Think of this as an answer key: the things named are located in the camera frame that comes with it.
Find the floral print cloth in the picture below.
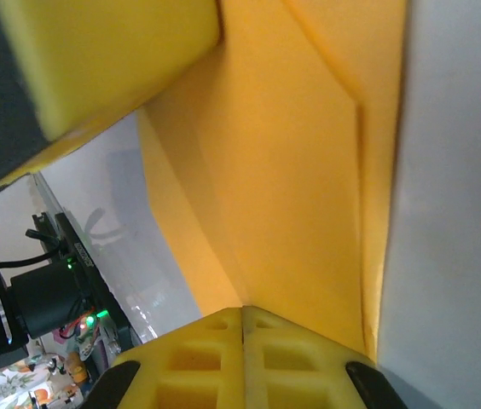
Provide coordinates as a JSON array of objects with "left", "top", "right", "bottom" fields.
[{"left": 0, "top": 349, "right": 101, "bottom": 409}]

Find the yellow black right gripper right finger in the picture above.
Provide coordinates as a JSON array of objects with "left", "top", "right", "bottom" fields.
[{"left": 243, "top": 306, "right": 410, "bottom": 409}]

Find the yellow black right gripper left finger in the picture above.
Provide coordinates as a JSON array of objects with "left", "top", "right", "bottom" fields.
[{"left": 80, "top": 307, "right": 246, "bottom": 409}]

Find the orange cloth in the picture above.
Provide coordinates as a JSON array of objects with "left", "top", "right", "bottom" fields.
[{"left": 137, "top": 0, "right": 408, "bottom": 359}]

